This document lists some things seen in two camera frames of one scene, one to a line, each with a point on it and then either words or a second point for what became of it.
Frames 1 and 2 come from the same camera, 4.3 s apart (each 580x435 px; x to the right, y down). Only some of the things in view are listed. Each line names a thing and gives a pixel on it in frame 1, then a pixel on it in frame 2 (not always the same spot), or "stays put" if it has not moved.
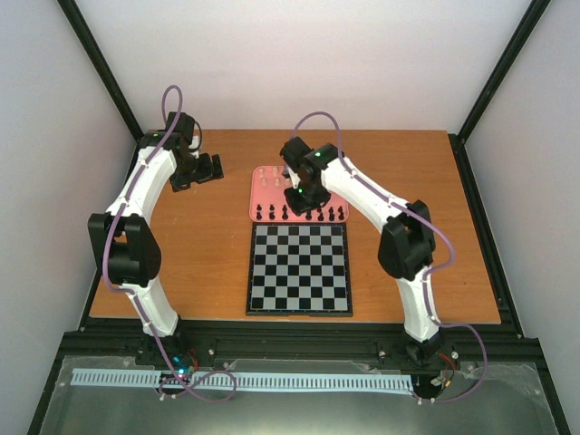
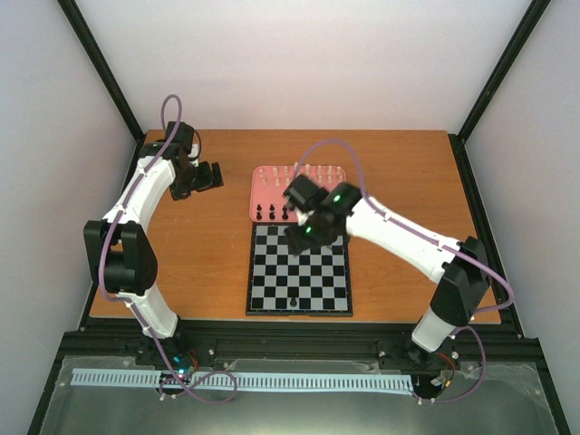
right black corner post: [534, 12] stays put
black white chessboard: [299, 268] stays put
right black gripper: [301, 209] to [298, 244]
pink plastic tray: [267, 202] stays put
